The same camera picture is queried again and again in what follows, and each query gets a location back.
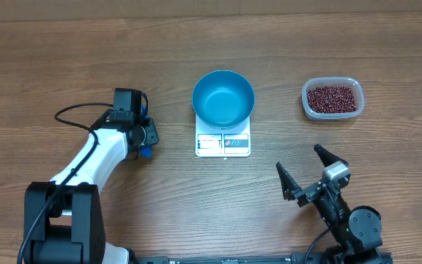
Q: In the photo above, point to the blue metal bowl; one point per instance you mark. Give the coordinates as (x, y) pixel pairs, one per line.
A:
(223, 99)

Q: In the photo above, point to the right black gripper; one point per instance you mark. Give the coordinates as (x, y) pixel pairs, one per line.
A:
(291, 189)

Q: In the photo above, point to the blue plastic measuring scoop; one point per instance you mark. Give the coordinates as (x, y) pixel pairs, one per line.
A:
(145, 152)

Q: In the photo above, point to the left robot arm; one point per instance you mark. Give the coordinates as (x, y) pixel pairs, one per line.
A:
(63, 220)

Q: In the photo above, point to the clear plastic food container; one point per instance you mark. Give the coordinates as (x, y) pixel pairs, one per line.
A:
(333, 82)

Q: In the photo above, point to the white digital kitchen scale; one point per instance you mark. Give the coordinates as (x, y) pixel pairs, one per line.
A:
(222, 143)

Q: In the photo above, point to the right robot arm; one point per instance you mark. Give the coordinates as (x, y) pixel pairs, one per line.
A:
(352, 235)

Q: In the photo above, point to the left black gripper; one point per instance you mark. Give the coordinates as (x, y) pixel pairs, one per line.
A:
(152, 135)

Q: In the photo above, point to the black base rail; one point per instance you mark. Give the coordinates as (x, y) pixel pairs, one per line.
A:
(262, 260)

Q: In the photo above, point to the red beans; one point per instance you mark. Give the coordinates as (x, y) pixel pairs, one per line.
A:
(331, 100)

